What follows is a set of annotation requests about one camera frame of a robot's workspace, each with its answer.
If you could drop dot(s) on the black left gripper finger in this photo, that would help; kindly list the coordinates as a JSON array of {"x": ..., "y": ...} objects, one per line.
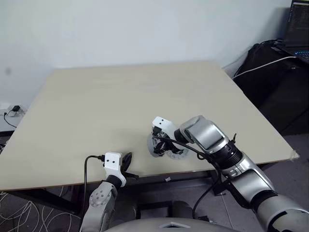
[
  {"x": 132, "y": 175},
  {"x": 126, "y": 162}
]

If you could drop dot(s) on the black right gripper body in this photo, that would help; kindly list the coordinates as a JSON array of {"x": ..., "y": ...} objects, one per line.
[{"x": 162, "y": 141}]

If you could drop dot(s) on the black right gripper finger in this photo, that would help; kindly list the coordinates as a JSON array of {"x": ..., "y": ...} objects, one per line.
[
  {"x": 159, "y": 151},
  {"x": 175, "y": 150}
]

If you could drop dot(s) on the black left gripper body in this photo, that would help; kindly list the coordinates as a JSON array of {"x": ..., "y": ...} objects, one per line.
[{"x": 122, "y": 168}]

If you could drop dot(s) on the copper wound motor stator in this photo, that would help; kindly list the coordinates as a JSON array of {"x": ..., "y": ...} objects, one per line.
[{"x": 182, "y": 156}]

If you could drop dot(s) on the grey motor end cap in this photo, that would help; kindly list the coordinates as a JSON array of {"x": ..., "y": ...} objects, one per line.
[{"x": 150, "y": 145}]

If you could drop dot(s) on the dark rounded robot base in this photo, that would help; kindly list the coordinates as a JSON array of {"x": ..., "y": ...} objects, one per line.
[{"x": 181, "y": 209}]

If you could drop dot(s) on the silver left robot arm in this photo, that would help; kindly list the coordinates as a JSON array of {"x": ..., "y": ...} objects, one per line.
[{"x": 100, "y": 200}]

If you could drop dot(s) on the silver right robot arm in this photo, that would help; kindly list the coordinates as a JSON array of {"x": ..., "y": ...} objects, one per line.
[{"x": 205, "y": 135}]

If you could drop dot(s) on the small white tag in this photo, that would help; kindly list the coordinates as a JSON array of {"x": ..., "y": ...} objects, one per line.
[{"x": 167, "y": 179}]

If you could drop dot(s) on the silver robot torso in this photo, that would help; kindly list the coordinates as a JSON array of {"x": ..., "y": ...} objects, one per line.
[{"x": 169, "y": 226}]

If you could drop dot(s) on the black bag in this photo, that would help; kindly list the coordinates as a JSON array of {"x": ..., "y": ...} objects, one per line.
[{"x": 275, "y": 94}]

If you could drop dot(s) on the black power plug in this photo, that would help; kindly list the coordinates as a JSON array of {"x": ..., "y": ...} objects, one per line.
[{"x": 16, "y": 108}]

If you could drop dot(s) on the white power strip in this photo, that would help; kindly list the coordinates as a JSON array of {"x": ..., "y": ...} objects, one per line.
[{"x": 4, "y": 107}]

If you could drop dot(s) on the black laptop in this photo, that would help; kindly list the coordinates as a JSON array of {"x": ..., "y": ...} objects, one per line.
[{"x": 298, "y": 26}]

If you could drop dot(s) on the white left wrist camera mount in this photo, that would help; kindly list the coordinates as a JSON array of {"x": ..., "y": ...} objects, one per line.
[{"x": 113, "y": 162}]

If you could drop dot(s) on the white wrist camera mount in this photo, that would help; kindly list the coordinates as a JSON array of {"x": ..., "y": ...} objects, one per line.
[
  {"x": 165, "y": 124},
  {"x": 113, "y": 162}
]

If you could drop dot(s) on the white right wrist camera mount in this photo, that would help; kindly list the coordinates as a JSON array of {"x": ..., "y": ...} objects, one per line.
[{"x": 165, "y": 124}]

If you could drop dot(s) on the black table frame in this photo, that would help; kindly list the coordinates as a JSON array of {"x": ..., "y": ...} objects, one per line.
[{"x": 53, "y": 195}]

